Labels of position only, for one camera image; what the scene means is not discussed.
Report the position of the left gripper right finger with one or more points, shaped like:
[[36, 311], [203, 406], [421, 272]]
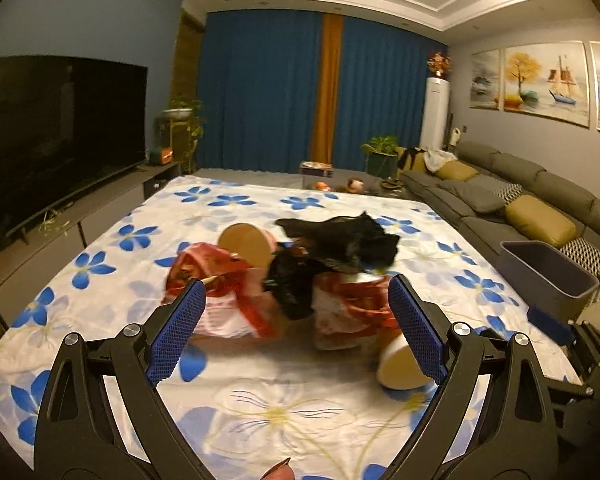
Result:
[[418, 328]]

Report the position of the black plastic bag sheet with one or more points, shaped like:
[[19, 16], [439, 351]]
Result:
[[346, 244]]

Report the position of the mustard cushion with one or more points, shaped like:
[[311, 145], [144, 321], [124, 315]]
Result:
[[536, 220], [456, 170]]

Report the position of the white standing air conditioner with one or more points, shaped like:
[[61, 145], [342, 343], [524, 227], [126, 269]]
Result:
[[435, 115]]

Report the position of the grey sectional sofa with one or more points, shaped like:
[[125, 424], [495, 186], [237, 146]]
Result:
[[485, 232]]

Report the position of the blue window curtains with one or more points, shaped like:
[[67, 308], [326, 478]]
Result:
[[258, 79]]

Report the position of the far mustard cushion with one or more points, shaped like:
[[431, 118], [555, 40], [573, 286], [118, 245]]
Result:
[[456, 170]]

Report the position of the dark tv cabinet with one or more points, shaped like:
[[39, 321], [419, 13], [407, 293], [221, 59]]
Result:
[[32, 260]]

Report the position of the small landscape painting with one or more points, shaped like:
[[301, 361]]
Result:
[[485, 79]]

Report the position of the white cloth on sofa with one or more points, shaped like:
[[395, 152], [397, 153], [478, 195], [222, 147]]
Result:
[[434, 160]]

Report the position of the floral blue white tablecloth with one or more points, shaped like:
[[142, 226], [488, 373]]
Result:
[[244, 403]]

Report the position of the box on coffee table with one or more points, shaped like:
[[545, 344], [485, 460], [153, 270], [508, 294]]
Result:
[[316, 169]]

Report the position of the near patterned cushion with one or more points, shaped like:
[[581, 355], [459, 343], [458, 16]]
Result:
[[585, 254]]

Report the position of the dark coffee table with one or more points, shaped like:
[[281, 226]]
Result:
[[354, 182]]

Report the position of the black white patterned cushion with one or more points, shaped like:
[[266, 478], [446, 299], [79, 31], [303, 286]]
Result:
[[506, 191]]

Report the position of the orange glowing speaker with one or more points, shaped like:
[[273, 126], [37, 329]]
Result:
[[160, 156]]

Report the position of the potted green plant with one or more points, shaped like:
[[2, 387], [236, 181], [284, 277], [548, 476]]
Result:
[[381, 156]]

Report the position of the red white plastic bag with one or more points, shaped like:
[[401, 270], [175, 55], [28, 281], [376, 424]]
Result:
[[350, 310]]

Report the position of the black flat television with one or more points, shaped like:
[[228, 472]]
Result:
[[65, 124]]

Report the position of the white red paper cup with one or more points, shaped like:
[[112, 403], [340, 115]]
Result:
[[255, 245]]

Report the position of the red flower decoration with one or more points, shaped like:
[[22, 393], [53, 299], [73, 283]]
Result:
[[439, 64]]

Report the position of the red printed snack bag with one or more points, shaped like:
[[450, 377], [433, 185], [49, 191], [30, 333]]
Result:
[[236, 304]]

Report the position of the plant on left stand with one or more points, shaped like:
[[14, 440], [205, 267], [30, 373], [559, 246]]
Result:
[[181, 126]]

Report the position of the operator thumb tip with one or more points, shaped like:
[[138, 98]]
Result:
[[280, 471]]

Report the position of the grey plastic trash bin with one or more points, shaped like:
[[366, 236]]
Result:
[[545, 278]]

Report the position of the sailboat tree painting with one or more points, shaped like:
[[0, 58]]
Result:
[[548, 80]]

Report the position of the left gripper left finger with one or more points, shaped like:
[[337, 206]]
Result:
[[169, 329]]

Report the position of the grey cushion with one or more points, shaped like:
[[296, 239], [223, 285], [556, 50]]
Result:
[[479, 199]]

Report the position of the orange curtain strip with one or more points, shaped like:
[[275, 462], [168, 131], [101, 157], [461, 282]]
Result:
[[322, 142]]

